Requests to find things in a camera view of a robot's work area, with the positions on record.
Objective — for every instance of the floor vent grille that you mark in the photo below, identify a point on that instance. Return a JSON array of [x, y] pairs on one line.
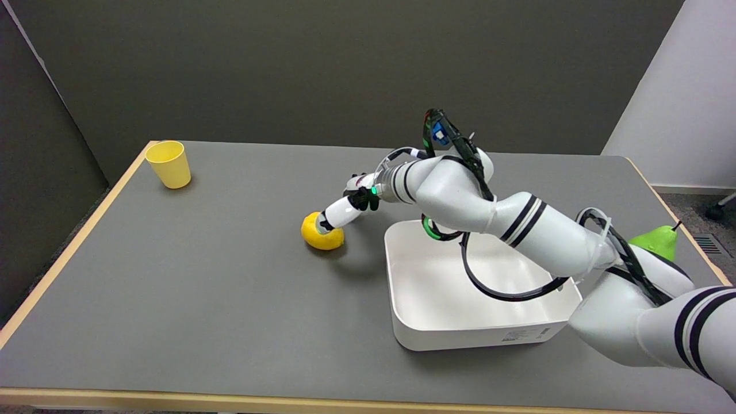
[[708, 244]]

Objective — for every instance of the yellow plastic cup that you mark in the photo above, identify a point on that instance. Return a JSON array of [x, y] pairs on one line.
[[169, 164]]

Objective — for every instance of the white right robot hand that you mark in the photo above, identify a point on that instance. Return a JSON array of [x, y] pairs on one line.
[[348, 208]]

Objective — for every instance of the black chair caster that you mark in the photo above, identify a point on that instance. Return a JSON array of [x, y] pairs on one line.
[[716, 211]]

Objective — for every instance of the green pear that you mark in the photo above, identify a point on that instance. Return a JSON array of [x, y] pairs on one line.
[[658, 241]]

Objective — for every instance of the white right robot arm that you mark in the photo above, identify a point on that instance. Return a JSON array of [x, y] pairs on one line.
[[552, 241]]

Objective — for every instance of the white plastic bin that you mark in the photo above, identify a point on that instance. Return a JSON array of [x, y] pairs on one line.
[[448, 299]]

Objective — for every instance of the yellow lemon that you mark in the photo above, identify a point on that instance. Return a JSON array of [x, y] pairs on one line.
[[322, 233]]

